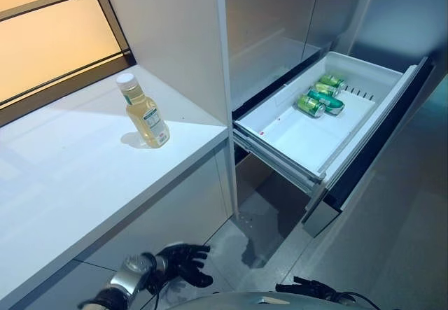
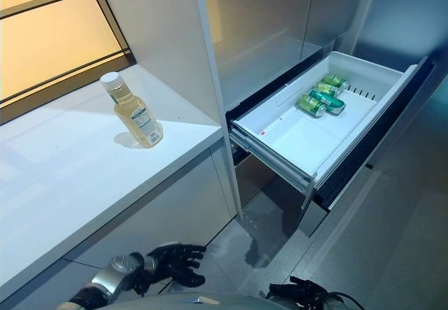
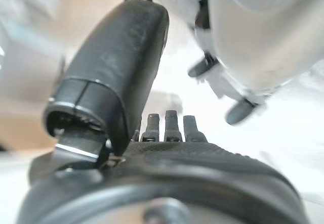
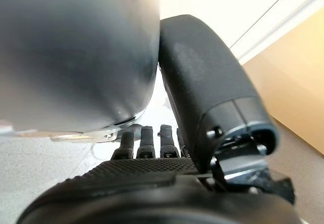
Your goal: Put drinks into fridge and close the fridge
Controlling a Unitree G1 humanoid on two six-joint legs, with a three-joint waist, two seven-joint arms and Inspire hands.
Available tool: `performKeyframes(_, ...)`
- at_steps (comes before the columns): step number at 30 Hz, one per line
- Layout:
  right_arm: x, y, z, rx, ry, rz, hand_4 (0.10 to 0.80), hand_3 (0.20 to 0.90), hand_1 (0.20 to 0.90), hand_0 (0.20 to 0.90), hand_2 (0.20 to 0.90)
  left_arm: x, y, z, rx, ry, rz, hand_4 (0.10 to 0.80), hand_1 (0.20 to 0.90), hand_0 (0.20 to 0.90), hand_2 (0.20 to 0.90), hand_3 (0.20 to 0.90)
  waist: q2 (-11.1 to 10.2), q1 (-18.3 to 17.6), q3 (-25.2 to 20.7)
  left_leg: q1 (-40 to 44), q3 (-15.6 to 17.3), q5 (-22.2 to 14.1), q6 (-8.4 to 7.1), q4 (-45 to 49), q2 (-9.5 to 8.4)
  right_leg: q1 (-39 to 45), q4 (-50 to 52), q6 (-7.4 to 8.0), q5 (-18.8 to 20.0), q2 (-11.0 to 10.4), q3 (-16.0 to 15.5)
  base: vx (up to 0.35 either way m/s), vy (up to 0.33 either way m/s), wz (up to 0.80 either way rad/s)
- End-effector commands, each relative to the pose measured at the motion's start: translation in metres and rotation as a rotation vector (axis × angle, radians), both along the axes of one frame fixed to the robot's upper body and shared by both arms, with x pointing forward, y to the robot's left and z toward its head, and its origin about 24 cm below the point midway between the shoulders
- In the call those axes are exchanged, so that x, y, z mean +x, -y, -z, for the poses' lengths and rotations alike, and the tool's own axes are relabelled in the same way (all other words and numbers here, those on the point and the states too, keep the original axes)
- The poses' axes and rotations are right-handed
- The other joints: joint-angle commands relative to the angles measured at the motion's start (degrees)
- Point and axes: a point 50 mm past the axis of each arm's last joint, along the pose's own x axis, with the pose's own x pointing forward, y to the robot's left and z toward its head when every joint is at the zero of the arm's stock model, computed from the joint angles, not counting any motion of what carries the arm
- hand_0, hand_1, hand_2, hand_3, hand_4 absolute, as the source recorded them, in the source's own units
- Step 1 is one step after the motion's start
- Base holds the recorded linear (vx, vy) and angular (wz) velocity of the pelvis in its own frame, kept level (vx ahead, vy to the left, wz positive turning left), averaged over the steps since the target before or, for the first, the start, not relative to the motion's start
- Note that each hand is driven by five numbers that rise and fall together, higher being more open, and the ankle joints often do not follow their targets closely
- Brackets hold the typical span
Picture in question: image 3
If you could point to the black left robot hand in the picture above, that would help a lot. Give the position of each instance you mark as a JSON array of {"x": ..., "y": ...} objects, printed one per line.
[{"x": 119, "y": 57}]

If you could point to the silver robot leg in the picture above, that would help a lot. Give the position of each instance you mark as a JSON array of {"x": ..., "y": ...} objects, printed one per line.
[
  {"x": 187, "y": 1},
  {"x": 265, "y": 32}
]

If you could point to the dark robot foot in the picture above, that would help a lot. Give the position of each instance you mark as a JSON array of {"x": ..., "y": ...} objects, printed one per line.
[
  {"x": 239, "y": 111},
  {"x": 200, "y": 68}
]

